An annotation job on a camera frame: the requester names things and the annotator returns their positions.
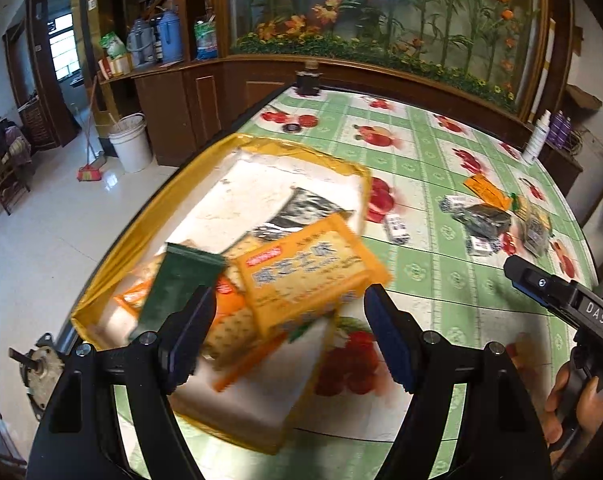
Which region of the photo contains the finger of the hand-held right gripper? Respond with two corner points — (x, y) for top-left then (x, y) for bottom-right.
(504, 254), (577, 311)

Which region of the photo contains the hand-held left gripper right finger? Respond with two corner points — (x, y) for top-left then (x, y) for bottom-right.
(364, 284), (532, 436)

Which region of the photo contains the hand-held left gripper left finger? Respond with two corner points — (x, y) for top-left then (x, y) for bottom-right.
(46, 285), (217, 436)

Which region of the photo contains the orange label cracker packet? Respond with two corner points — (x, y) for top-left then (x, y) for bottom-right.
(202, 280), (287, 393)

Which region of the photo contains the clear black print packet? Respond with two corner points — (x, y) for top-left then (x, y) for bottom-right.
(519, 210), (552, 256)

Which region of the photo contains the small black white packet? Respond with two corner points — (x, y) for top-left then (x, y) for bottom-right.
(465, 235), (492, 257)

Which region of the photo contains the dark silver foil packet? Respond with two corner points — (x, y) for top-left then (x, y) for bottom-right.
(454, 204), (512, 238)

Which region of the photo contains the orange snack packet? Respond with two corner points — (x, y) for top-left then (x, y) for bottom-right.
(464, 174), (512, 211)

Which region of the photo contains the yellow rimmed white tray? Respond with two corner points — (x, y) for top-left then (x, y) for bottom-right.
(70, 132), (373, 456)

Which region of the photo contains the person's right hand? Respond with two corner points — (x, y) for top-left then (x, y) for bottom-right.
(542, 360), (603, 466)

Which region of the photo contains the white spray bottle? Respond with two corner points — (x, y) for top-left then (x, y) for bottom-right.
(521, 109), (552, 165)

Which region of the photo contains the red broom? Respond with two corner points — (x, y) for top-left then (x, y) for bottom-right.
(76, 75), (107, 182)

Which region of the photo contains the white plastic bucket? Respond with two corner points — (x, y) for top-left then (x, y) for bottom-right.
(108, 113), (154, 173)

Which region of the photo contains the white rolled paper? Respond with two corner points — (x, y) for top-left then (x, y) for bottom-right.
(531, 17), (555, 121)

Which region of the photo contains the brown wooden cabinet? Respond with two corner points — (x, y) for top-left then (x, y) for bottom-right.
(102, 55), (582, 211)

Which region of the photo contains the wooden chair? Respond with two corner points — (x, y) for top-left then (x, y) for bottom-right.
(0, 120), (32, 221)

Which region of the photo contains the dark glass jar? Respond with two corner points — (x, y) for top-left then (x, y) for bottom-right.
(296, 62), (323, 97)

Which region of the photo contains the red white carton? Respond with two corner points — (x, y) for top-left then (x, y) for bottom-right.
(99, 55), (132, 78)

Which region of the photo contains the grey thermos flask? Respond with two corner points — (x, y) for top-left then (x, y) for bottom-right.
(126, 17), (157, 68)

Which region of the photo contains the blue thermos flask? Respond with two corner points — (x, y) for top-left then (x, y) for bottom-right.
(154, 7), (184, 64)

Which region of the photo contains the green white bag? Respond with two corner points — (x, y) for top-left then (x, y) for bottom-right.
(99, 32), (127, 58)

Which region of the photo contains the glass artificial flower display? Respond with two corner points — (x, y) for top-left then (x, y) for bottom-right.
(229, 0), (547, 116)

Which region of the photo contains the window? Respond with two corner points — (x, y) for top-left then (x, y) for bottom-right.
(49, 12), (80, 78)

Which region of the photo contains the cable bundle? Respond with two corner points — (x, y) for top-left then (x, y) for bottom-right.
(566, 130), (589, 156)

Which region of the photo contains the brown wall shelf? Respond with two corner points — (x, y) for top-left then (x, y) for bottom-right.
(566, 85), (602, 111)

